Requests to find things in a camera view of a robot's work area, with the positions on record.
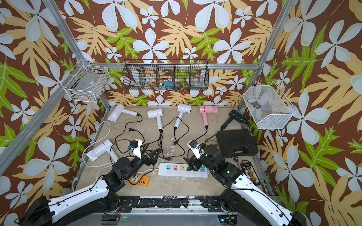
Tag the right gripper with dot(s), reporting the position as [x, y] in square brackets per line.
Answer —
[195, 160]

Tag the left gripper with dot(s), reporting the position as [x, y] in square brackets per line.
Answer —
[150, 160]

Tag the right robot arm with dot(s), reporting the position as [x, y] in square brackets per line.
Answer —
[241, 194]

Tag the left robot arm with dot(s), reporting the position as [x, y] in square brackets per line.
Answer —
[100, 196]

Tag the white multicolour power strip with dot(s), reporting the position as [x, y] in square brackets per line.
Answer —
[181, 171]

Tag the orange power strip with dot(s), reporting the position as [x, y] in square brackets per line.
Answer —
[139, 180]

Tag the large white hair dryer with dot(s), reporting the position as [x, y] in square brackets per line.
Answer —
[101, 149]

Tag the black plastic tool case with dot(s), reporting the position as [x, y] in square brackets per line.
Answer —
[234, 143]

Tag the ratchet wrench tool set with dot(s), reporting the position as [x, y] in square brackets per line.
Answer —
[249, 170]

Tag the white hair dryer far left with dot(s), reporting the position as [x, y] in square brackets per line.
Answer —
[118, 110]

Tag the pink hair dryer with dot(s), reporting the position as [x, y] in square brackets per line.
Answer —
[205, 110]

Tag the black hair dryer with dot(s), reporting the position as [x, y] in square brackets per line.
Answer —
[234, 115]

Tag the white mesh basket right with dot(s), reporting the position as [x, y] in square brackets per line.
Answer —
[269, 107]

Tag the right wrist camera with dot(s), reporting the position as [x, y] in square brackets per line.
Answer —
[195, 148]

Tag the black mounting rail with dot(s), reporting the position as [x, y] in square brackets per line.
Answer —
[203, 203]

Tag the black wire basket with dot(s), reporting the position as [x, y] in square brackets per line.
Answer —
[166, 74]

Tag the white wire basket left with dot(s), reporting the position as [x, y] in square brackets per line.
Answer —
[87, 83]

